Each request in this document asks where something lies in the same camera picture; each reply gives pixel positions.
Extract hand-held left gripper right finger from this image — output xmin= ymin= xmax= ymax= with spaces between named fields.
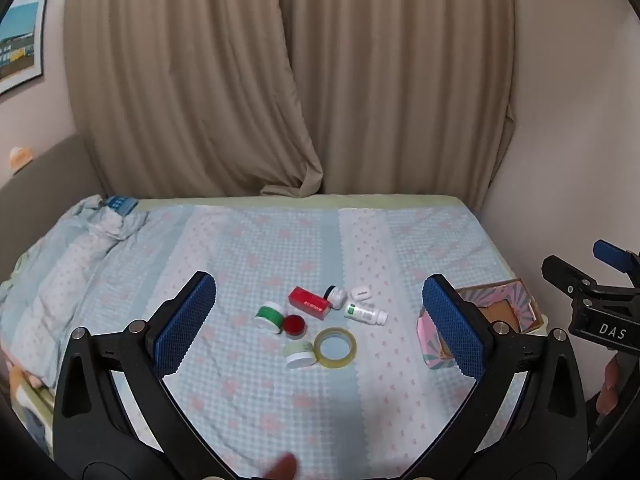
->
xmin=400 ymin=274 xmax=588 ymax=480

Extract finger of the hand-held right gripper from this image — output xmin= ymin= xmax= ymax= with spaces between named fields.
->
xmin=541 ymin=255 xmax=597 ymax=295
xmin=592 ymin=240 xmax=640 ymax=277

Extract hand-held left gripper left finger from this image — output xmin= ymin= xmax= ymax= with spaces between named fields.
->
xmin=52 ymin=271 xmax=238 ymax=480

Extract cardboard box pink striped flaps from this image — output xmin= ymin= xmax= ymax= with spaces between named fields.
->
xmin=417 ymin=277 xmax=546 ymax=370

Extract white bottle green label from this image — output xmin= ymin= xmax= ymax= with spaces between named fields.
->
xmin=344 ymin=301 xmax=389 ymax=326

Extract pale green jar white lid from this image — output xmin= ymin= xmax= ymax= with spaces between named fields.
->
xmin=284 ymin=340 xmax=318 ymax=370

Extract person's right hand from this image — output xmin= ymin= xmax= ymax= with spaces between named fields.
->
xmin=596 ymin=359 xmax=622 ymax=412

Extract person's left hand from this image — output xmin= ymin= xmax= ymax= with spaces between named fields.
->
xmin=250 ymin=452 xmax=300 ymax=480

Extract checkered floral blanket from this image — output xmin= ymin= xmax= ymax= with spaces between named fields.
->
xmin=0 ymin=195 xmax=506 ymax=480

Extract small red box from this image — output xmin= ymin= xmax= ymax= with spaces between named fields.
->
xmin=288 ymin=286 xmax=332 ymax=320

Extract blue packet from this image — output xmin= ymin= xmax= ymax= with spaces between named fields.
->
xmin=100 ymin=196 xmax=139 ymax=216

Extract pale green bed sheet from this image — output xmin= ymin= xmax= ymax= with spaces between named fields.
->
xmin=132 ymin=193 xmax=481 ymax=213

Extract grey bed headboard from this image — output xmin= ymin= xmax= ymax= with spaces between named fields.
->
xmin=0 ymin=132 xmax=108 ymax=281

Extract small orange object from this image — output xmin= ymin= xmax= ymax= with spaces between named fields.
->
xmin=9 ymin=146 xmax=34 ymax=173

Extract beige curtain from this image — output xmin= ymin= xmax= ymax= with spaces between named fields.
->
xmin=260 ymin=0 xmax=517 ymax=211
xmin=64 ymin=0 xmax=326 ymax=200

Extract framed wall poster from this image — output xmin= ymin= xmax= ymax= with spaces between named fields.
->
xmin=0 ymin=0 xmax=49 ymax=97

